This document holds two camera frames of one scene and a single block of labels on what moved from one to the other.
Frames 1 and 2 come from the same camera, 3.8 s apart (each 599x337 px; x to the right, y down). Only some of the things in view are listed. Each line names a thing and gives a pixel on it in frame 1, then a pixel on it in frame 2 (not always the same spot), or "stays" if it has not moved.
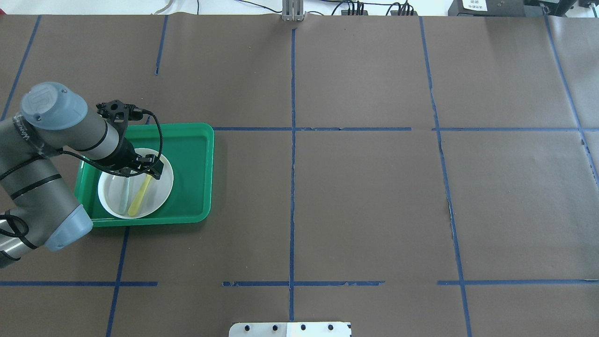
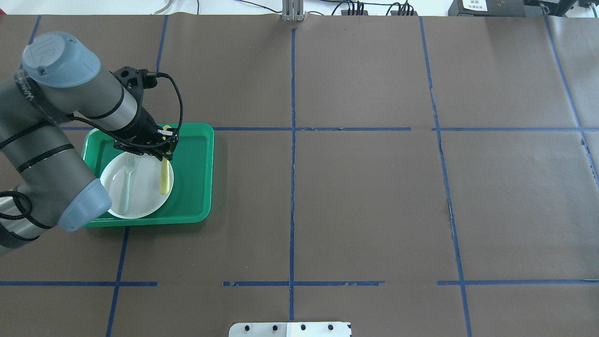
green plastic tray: x=189 y=148 stays
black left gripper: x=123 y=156 → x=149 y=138
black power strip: x=345 y=12 stays
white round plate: x=135 y=196 stays
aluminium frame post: x=293 y=10 stays
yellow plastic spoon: x=133 y=208 → x=164 y=174
